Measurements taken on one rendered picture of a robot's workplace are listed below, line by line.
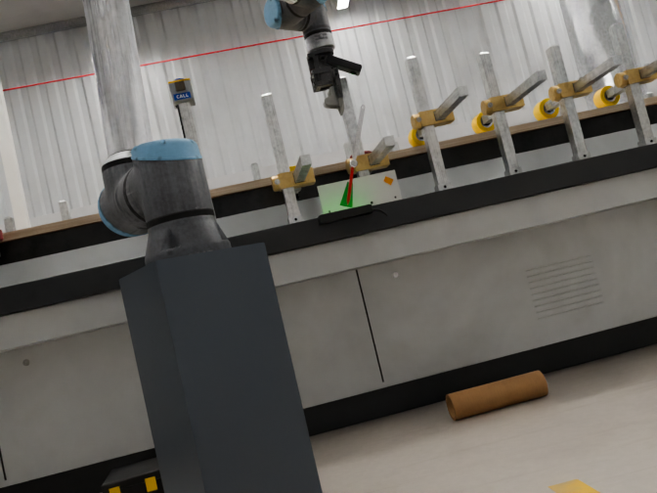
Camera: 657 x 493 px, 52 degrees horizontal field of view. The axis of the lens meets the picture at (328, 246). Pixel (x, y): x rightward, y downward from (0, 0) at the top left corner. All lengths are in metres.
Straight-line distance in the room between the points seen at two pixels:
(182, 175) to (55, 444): 1.23
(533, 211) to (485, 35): 8.28
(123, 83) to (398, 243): 0.99
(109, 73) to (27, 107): 8.64
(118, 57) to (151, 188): 0.40
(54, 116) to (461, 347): 8.39
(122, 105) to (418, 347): 1.30
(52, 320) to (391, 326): 1.10
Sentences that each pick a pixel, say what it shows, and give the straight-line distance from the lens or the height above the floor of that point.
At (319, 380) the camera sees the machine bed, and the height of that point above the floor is 0.18.
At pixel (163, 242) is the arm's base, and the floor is 0.64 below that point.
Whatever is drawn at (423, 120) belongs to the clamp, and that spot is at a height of 0.94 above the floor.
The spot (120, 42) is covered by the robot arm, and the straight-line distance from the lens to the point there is 1.78.
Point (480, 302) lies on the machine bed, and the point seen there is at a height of 0.31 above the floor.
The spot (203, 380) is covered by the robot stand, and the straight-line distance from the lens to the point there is 1.38.
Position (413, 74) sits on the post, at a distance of 2.32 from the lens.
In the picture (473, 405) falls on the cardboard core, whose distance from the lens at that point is 2.12.
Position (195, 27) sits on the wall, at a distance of 10.22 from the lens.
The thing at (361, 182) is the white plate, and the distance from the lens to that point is 2.18.
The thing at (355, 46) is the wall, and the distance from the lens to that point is 10.08.
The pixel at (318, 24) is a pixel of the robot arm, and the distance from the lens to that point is 2.21.
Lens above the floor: 0.46
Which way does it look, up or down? 4 degrees up
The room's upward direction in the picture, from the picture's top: 13 degrees counter-clockwise
